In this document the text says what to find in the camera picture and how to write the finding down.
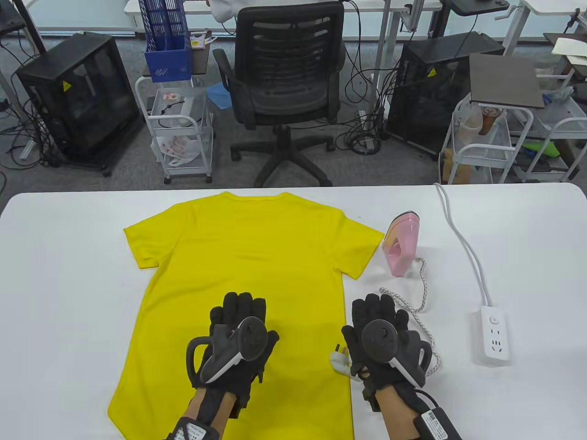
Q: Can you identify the person's right hand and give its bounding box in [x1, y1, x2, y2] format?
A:
[342, 294, 434, 412]

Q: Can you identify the person's left hand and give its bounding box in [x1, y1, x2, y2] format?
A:
[192, 292, 279, 407]

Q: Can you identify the yellow t-shirt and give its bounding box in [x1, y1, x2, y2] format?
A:
[108, 192, 385, 440]

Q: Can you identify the braided white iron cord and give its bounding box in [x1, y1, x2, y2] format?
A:
[330, 258, 443, 379]

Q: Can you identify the pink electric iron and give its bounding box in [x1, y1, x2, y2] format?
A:
[382, 211, 419, 278]

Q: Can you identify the person's left forearm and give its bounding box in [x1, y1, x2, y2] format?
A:
[186, 387, 239, 427]

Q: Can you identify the person's right forearm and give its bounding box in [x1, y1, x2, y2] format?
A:
[381, 385, 441, 440]

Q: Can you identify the black white hand controller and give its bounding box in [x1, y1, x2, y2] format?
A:
[361, 320, 434, 388]
[186, 316, 269, 385]

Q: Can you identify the brown cardboard box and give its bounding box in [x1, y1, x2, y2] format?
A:
[443, 149, 473, 184]

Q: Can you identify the white red plastic bag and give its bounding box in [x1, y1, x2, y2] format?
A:
[151, 135, 201, 166]

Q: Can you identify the white table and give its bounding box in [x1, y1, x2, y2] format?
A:
[0, 182, 587, 440]

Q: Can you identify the white floor power strip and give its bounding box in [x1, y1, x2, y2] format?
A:
[358, 109, 374, 152]

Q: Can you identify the translucent white container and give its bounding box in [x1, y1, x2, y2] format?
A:
[458, 108, 483, 145]

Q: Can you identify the blue plastic sheet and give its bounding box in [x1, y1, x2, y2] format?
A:
[205, 82, 232, 110]

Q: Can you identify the black computer case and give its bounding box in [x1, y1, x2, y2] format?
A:
[385, 32, 505, 159]
[16, 32, 140, 177]

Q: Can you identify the brown coffee cup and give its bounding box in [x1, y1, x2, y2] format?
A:
[477, 105, 503, 136]

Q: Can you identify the black mesh office chair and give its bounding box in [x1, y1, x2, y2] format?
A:
[212, 1, 347, 187]

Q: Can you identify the green plastic object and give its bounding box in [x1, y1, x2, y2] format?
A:
[523, 141, 561, 159]

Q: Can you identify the blue file rack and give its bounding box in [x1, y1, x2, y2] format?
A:
[138, 0, 193, 83]

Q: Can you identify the black desk stand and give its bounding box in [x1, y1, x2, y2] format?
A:
[431, 0, 510, 38]

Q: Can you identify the beige paper folder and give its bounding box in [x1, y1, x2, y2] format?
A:
[550, 37, 587, 67]

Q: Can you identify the white crank desk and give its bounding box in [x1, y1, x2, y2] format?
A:
[493, 0, 587, 55]

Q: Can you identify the white power strip cable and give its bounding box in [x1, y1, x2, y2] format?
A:
[433, 183, 493, 308]

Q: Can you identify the black box wrist camera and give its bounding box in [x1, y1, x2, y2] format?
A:
[413, 406, 464, 440]

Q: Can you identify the black caged wrist camera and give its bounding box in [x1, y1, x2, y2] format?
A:
[165, 416, 221, 440]

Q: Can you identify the black cable bundle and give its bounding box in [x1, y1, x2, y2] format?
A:
[335, 124, 381, 156]

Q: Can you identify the white wire cart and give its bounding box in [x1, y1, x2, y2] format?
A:
[514, 82, 587, 183]
[438, 94, 535, 185]
[135, 76, 215, 184]

